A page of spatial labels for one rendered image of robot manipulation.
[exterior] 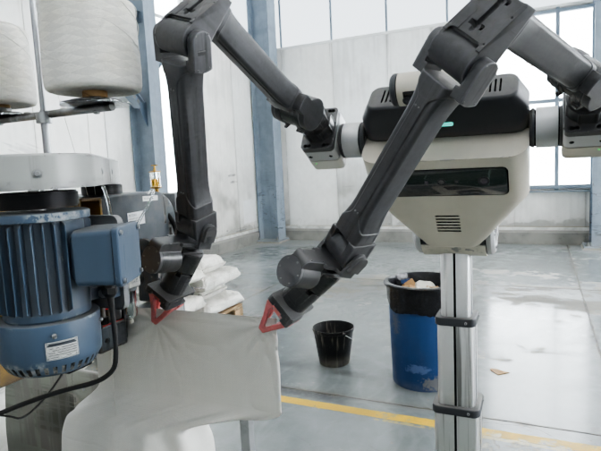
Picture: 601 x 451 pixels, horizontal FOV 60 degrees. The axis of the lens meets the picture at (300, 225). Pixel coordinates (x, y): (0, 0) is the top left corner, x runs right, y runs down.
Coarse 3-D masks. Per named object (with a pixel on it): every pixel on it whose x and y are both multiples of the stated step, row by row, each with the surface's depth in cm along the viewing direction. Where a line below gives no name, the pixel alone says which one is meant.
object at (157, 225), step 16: (128, 192) 120; (144, 192) 121; (160, 192) 126; (112, 208) 111; (128, 208) 116; (160, 208) 125; (144, 224) 120; (160, 224) 126; (144, 240) 121; (144, 272) 127; (144, 288) 128
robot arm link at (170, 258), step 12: (204, 228) 106; (156, 240) 103; (168, 240) 104; (180, 240) 106; (192, 240) 109; (204, 240) 106; (144, 252) 104; (156, 252) 102; (168, 252) 103; (180, 252) 106; (144, 264) 104; (156, 264) 102; (168, 264) 103; (180, 264) 106
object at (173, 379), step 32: (128, 320) 119; (192, 320) 112; (224, 320) 108; (256, 320) 105; (128, 352) 120; (160, 352) 116; (192, 352) 113; (224, 352) 109; (256, 352) 106; (128, 384) 121; (160, 384) 118; (192, 384) 114; (224, 384) 110; (256, 384) 107; (96, 416) 121; (128, 416) 118; (160, 416) 116; (192, 416) 112; (224, 416) 110; (256, 416) 107; (64, 448) 124; (96, 448) 119; (128, 448) 116; (160, 448) 113; (192, 448) 114
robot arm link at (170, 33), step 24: (192, 0) 90; (216, 0) 88; (168, 24) 88; (192, 24) 86; (216, 24) 90; (240, 24) 96; (168, 48) 89; (240, 48) 98; (264, 72) 105; (288, 96) 114; (312, 120) 120
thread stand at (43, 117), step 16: (32, 0) 95; (32, 16) 95; (32, 32) 95; (0, 112) 98; (16, 112) 102; (48, 112) 97; (64, 112) 95; (80, 112) 93; (96, 112) 92; (48, 128) 98; (48, 144) 98
